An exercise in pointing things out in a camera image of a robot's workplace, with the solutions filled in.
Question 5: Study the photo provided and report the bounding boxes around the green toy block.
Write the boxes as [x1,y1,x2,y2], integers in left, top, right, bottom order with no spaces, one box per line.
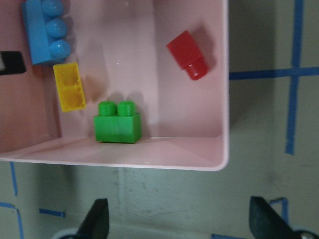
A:
[94,101,142,143]

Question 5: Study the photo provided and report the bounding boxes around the pink plastic box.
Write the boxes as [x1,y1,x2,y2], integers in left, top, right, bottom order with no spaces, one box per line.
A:
[0,0,229,171]

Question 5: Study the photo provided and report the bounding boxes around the yellow toy block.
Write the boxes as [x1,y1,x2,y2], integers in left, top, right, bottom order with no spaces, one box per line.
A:
[53,62,86,113]

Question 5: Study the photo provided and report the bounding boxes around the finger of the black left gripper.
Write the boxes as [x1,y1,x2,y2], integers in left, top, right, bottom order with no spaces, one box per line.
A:
[0,51,26,75]

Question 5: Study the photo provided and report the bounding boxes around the red toy block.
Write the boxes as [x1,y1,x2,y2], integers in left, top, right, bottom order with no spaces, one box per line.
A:
[166,30,209,81]

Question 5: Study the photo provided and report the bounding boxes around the blue toy block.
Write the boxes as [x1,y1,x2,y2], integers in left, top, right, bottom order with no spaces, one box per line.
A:
[21,0,71,66]

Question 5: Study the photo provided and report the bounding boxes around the brown paper table cover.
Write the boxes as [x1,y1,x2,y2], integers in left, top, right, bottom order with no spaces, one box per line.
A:
[0,0,319,239]

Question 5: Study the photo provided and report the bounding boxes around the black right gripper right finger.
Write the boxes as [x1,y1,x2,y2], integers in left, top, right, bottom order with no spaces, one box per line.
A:
[249,196,294,239]

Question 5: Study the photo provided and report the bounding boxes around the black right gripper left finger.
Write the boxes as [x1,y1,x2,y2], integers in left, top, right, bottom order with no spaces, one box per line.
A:
[76,198,110,239]

